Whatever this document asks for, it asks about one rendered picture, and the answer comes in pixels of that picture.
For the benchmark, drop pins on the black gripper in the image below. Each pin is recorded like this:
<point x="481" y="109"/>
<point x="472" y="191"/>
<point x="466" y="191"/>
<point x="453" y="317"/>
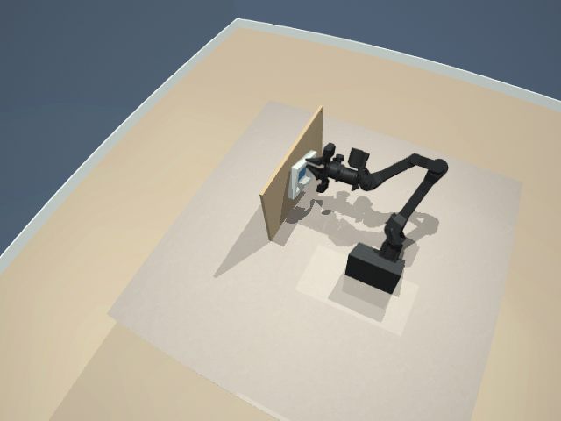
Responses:
<point x="331" y="170"/>

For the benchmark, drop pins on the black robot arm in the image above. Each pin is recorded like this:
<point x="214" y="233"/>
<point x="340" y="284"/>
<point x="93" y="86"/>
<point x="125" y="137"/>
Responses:
<point x="392" y="246"/>

